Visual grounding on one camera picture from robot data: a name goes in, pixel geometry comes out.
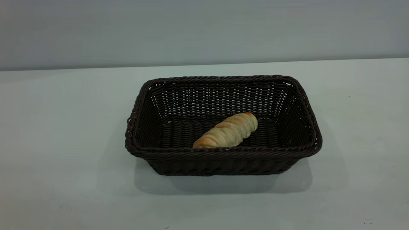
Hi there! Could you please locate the golden ridged bread roll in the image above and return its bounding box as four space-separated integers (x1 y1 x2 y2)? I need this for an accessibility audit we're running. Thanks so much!
192 112 258 149

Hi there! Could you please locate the dark brown wicker basket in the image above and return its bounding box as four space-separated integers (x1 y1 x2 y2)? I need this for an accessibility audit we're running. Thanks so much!
125 75 323 176

